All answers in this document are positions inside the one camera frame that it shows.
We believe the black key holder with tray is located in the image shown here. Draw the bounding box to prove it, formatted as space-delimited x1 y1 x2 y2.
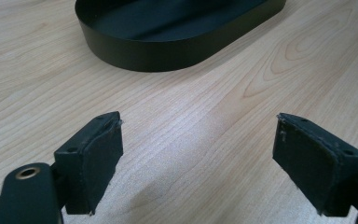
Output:
74 0 288 73

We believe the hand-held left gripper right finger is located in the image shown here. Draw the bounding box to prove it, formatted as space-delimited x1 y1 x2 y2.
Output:
271 112 358 218

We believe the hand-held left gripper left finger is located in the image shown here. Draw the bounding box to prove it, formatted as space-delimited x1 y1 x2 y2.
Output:
53 110 125 217

